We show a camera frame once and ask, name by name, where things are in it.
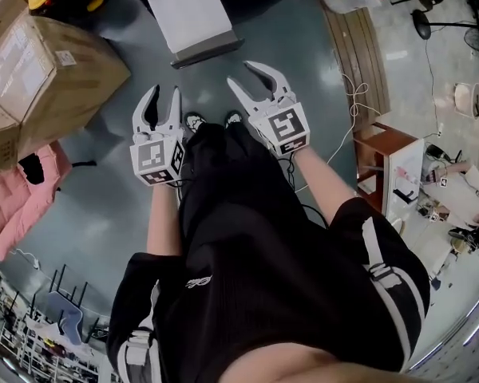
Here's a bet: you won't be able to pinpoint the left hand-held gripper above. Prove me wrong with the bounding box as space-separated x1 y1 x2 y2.
129 85 186 189

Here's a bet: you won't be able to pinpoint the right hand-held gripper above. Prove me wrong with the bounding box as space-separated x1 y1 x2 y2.
226 60 311 157

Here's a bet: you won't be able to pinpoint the person's right forearm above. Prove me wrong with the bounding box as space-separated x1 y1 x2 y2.
290 145 358 223

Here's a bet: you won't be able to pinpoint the person's left forearm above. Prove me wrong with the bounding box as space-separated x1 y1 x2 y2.
145 180 184 257

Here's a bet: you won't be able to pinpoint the person's left shoe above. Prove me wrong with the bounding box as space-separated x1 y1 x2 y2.
184 111 207 133

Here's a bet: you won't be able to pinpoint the person's shoe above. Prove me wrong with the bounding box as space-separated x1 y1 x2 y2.
184 111 207 133
224 109 245 129

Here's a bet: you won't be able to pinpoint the person's right shoe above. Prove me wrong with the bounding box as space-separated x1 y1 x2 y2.
224 109 245 129

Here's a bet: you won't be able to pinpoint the person's black trousers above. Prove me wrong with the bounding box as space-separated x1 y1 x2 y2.
178 121 304 231

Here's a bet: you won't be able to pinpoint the large cardboard box white label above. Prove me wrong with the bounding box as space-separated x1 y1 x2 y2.
0 14 133 143

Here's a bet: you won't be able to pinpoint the brown slatted wooden pallet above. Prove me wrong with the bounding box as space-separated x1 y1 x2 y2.
317 0 393 136

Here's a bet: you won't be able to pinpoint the brown wooden stool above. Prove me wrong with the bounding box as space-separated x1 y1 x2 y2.
353 121 419 215

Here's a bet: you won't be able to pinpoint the small cardboard box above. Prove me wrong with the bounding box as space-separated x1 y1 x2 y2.
0 97 25 176

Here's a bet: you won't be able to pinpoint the white table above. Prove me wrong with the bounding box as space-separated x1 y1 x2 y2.
382 137 426 223

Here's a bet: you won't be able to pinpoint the black standing fan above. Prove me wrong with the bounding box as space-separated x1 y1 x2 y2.
410 7 479 56

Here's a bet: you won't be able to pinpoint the white round basket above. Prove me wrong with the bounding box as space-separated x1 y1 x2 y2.
452 81 479 120

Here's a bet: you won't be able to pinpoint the person's black shirt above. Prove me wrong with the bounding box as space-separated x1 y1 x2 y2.
105 195 432 383

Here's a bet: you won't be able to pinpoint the blue chair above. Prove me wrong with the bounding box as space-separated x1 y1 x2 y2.
46 265 85 347

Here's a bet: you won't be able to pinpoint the white storage shelves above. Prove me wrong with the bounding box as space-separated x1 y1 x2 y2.
0 261 105 383

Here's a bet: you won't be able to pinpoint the person's face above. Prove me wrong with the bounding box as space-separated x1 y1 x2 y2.
219 339 408 383

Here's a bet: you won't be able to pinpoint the white cable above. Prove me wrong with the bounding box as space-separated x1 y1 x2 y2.
294 72 382 193

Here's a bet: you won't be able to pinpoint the white harness strap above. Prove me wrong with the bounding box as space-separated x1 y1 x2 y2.
117 281 161 383
361 217 402 291

